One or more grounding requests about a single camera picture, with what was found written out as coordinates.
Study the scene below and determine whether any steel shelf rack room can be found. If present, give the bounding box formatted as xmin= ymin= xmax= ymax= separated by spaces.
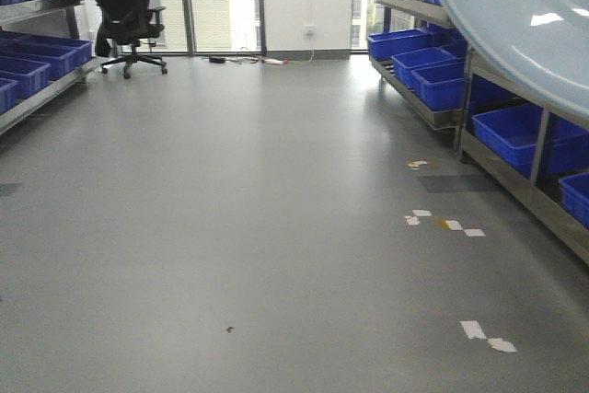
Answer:
xmin=1 ymin=0 xmax=98 ymax=133
xmin=367 ymin=0 xmax=588 ymax=260

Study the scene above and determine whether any black office chair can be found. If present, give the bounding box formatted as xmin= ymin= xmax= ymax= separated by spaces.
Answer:
xmin=95 ymin=0 xmax=167 ymax=79

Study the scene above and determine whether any power strip with cables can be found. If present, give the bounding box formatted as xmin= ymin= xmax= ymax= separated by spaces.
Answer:
xmin=202 ymin=50 xmax=315 ymax=66

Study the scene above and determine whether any light blue plate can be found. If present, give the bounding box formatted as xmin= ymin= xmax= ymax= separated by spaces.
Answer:
xmin=441 ymin=0 xmax=588 ymax=119

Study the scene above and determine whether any steel shelf rack right room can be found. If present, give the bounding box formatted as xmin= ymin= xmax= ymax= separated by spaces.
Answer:
xmin=367 ymin=0 xmax=588 ymax=260

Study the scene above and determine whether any white wall socket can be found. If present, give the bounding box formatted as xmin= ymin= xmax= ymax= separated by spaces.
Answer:
xmin=303 ymin=24 xmax=316 ymax=40

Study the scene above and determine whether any steel shelf rack left room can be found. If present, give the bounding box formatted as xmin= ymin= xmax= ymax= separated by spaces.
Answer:
xmin=1 ymin=0 xmax=98 ymax=133

